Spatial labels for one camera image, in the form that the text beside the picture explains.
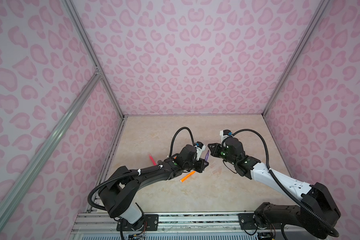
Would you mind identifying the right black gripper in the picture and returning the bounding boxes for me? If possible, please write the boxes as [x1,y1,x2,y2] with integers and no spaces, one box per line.
[206,142,237,165]

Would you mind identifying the purple pen group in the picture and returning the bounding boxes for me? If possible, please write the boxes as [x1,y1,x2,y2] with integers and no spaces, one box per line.
[205,150,210,162]

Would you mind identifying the pink pen group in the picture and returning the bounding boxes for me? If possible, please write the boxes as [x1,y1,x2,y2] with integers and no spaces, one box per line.
[149,154,157,166]

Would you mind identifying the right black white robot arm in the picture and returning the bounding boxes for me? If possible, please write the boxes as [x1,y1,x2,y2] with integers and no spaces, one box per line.
[208,137,341,239]

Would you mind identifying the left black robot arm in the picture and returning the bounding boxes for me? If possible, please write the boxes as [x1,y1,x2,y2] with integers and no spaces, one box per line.
[94,142,209,224]

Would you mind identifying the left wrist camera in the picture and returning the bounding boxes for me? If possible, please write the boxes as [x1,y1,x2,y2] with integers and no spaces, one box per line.
[195,142,206,161]

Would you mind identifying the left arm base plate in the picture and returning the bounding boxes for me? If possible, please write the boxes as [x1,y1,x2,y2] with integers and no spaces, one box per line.
[117,214,159,232]

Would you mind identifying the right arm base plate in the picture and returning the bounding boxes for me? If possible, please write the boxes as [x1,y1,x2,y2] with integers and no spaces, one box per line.
[238,212,257,231]

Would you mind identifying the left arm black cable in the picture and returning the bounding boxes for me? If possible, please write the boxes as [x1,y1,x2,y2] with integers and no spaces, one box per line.
[87,126,196,211]

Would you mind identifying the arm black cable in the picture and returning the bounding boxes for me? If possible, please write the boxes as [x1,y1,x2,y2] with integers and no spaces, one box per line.
[232,128,340,238]
[87,126,196,211]

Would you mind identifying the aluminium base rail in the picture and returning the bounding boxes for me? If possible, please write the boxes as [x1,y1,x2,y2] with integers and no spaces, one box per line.
[69,212,315,240]

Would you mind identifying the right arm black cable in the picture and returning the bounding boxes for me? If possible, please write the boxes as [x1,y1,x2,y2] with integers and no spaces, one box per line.
[232,128,340,238]

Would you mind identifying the diagonal aluminium frame bar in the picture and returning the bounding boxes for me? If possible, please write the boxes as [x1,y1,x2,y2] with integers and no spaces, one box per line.
[0,72,102,233]

